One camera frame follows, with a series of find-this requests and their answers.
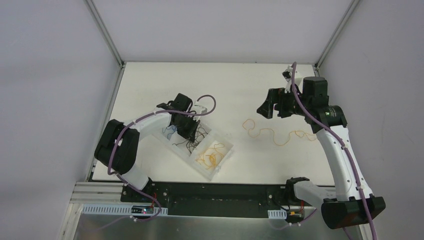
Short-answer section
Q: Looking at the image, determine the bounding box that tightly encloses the blue cable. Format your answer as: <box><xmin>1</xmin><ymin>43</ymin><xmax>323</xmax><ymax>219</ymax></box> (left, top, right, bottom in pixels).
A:
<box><xmin>161</xmin><ymin>125</ymin><xmax>178</xmax><ymax>140</ymax></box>

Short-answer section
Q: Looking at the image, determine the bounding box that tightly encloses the orange cable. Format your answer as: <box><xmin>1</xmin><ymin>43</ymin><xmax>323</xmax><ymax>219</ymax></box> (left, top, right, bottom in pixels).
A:
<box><xmin>195</xmin><ymin>142</ymin><xmax>226</xmax><ymax>170</ymax></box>
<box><xmin>242</xmin><ymin>118</ymin><xmax>318</xmax><ymax>147</ymax></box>

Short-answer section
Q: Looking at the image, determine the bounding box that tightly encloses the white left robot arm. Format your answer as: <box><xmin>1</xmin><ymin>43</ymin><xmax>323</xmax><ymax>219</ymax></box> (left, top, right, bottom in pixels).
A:
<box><xmin>93</xmin><ymin>93</ymin><xmax>207</xmax><ymax>203</ymax></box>

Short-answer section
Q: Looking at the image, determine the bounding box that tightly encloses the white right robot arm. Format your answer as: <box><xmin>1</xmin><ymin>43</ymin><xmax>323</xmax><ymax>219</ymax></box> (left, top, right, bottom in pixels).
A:
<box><xmin>256</xmin><ymin>76</ymin><xmax>386</xmax><ymax>229</ymax></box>

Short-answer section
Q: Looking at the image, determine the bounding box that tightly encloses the white foam compartment tray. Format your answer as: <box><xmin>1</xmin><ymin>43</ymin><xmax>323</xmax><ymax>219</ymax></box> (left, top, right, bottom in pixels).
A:
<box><xmin>153</xmin><ymin>125</ymin><xmax>234</xmax><ymax>182</ymax></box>

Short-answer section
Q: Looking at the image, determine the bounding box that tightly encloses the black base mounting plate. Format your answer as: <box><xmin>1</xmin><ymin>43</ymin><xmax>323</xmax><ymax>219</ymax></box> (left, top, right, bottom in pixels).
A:
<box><xmin>120</xmin><ymin>181</ymin><xmax>309</xmax><ymax>218</ymax></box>

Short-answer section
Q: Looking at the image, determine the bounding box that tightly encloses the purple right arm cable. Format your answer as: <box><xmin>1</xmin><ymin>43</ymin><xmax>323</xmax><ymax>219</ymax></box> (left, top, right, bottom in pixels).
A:
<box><xmin>271</xmin><ymin>61</ymin><xmax>379</xmax><ymax>240</ymax></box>

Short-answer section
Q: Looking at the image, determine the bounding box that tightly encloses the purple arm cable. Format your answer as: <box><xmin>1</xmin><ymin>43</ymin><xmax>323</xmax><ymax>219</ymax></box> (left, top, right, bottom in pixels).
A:
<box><xmin>106</xmin><ymin>94</ymin><xmax>218</xmax><ymax>223</ymax></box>
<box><xmin>271</xmin><ymin>61</ymin><xmax>379</xmax><ymax>240</ymax></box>

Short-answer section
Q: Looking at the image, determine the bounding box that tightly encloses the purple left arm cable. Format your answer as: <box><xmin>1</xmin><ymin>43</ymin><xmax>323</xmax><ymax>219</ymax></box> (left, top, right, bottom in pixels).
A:
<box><xmin>106</xmin><ymin>94</ymin><xmax>218</xmax><ymax>223</ymax></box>

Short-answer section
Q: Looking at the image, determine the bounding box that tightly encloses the aluminium frame rail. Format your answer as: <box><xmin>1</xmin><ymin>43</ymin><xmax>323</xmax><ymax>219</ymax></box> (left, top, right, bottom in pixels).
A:
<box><xmin>59</xmin><ymin>177</ymin><xmax>375</xmax><ymax>240</ymax></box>

